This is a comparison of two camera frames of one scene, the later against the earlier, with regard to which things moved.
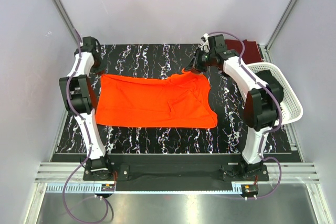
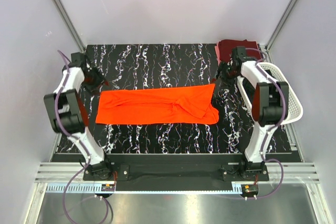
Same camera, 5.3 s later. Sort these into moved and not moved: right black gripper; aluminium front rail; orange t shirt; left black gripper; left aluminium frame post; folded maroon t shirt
Moved: right black gripper; orange t shirt; left black gripper
Not moved: aluminium front rail; folded maroon t shirt; left aluminium frame post
